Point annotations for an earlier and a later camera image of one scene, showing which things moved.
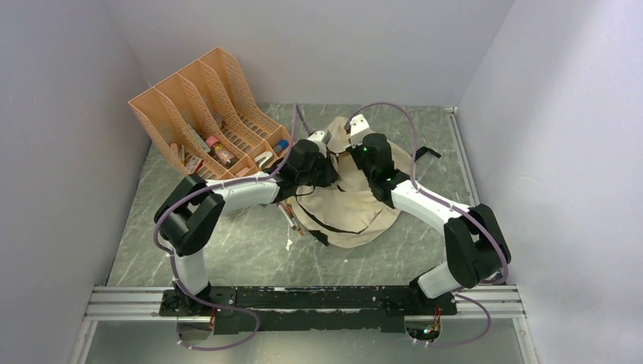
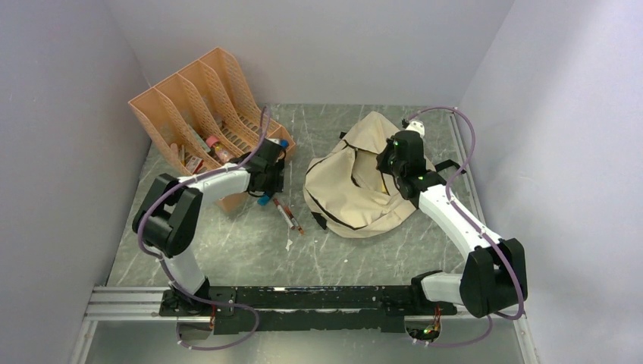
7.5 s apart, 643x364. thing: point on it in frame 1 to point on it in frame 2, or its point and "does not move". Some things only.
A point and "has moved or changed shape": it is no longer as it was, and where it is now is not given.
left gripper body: x=319 y=174 to x=274 y=177
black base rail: x=380 y=309 does not move
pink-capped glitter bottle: x=221 y=152 does not move
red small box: x=194 y=164 does not move
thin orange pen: x=293 y=221 does not move
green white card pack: x=200 y=139 does not move
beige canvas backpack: x=349 y=211 has moved or changed shape
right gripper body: x=357 y=155 to x=387 y=163
